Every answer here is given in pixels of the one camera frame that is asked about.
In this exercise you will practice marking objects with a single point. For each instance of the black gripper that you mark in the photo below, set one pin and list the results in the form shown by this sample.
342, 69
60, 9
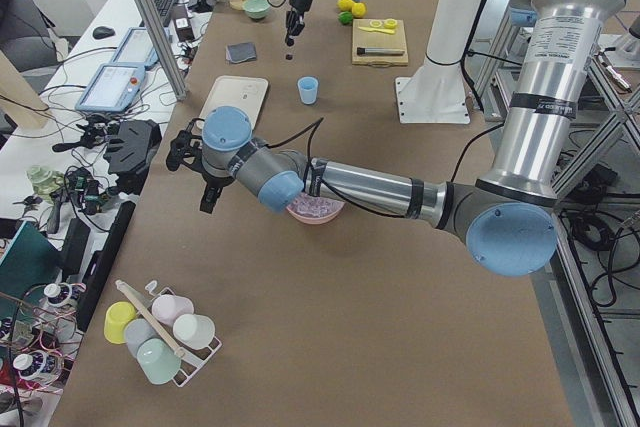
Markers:
296, 3
214, 181

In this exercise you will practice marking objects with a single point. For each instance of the light blue plastic cup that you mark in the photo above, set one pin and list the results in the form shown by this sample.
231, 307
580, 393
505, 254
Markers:
308, 89

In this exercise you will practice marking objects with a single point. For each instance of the clear ice cubes pile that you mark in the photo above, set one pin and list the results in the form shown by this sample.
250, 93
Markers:
315, 207

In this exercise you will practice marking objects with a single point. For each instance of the pink cup on rack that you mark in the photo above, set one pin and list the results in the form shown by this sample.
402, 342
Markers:
166, 308

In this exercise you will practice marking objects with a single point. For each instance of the white cup on rack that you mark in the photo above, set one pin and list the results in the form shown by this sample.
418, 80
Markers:
194, 330

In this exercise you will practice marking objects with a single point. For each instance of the yellow cup on rack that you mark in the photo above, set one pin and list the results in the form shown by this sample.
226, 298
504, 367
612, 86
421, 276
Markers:
117, 317

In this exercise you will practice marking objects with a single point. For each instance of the grey cup on rack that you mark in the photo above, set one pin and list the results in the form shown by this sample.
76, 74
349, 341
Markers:
136, 333

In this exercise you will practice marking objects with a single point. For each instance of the mint cup on rack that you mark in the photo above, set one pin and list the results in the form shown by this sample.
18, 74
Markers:
158, 361

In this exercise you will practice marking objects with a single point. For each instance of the mint green bowl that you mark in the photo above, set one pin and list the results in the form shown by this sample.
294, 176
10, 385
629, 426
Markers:
256, 9

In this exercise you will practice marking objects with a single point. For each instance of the green lime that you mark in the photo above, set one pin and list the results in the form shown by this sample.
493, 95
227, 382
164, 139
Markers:
345, 18

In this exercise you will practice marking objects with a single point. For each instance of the yellow lemon far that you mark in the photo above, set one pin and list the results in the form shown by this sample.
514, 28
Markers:
345, 5

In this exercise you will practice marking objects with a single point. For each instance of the yellow lemon near board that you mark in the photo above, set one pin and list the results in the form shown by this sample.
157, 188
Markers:
358, 10

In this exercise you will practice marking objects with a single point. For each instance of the yellow plastic knife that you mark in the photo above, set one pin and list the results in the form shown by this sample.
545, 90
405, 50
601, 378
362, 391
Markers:
377, 30

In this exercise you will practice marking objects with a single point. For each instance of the grey folded cloth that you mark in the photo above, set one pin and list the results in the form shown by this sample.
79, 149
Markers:
241, 52

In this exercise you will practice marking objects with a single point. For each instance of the wooden cutting board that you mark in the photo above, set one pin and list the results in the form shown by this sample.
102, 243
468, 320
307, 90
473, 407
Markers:
365, 39

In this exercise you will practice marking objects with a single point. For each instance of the steel muddler black tip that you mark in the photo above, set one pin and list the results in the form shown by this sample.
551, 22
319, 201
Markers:
376, 51

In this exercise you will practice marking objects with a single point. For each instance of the cream rabbit serving tray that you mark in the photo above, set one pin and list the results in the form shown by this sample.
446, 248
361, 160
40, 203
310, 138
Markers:
245, 93

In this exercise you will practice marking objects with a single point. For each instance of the lemon half lower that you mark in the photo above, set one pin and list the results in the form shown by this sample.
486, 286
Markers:
390, 23

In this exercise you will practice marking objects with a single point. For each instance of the pink bowl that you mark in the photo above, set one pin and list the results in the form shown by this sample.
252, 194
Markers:
313, 221

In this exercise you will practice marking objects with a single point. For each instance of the teach pendant near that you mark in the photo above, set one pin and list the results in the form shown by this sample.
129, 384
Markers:
113, 88

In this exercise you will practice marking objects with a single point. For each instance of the teach pendant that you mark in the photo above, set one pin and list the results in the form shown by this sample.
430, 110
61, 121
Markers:
136, 47
113, 88

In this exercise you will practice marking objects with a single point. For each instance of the teach pendant far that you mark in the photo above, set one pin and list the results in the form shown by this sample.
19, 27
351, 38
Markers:
136, 47

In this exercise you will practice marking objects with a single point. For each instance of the black computer mouse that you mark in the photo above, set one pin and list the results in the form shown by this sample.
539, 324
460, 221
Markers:
103, 32

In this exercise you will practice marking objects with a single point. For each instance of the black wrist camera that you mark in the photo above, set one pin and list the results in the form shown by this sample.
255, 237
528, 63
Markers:
185, 150

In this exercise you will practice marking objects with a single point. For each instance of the black plastic bracket part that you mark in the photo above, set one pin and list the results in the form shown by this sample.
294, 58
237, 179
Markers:
129, 153

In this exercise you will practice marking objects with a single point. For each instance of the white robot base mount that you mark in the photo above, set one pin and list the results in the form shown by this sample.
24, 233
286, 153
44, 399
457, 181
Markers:
435, 93

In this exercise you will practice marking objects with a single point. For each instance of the white wire cup rack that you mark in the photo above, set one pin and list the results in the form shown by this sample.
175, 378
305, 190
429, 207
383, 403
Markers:
192, 361

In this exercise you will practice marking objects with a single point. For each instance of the aluminium frame post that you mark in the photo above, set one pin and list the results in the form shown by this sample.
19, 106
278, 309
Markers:
155, 29

